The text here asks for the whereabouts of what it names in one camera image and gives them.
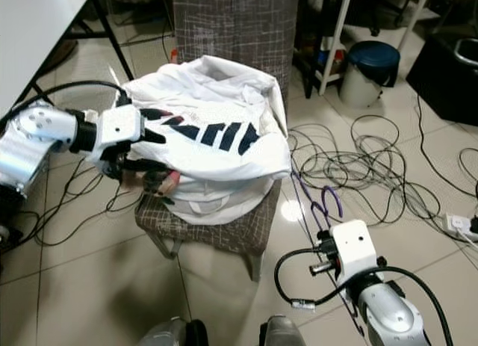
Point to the white shirt black stripes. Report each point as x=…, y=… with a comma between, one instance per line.
x=224, y=92

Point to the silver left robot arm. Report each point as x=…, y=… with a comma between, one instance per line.
x=37, y=129

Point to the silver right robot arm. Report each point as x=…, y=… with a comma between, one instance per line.
x=392, y=316

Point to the white folded garment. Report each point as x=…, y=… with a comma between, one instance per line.
x=216, y=205

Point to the white power strip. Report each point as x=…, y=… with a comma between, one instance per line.
x=461, y=225

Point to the grey folding table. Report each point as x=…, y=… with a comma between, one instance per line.
x=37, y=32

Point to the grey left robot foot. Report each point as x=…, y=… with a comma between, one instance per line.
x=168, y=332

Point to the white metal shelf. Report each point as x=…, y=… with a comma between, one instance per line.
x=334, y=43

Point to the grey bin blue lid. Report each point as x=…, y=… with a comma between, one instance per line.
x=370, y=62

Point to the black cabinet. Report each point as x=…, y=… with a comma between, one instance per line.
x=441, y=84

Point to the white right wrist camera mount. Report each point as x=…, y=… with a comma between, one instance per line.
x=355, y=249

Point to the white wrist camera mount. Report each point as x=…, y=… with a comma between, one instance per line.
x=355, y=249
x=119, y=125

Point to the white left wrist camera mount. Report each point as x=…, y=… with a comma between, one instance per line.
x=119, y=125

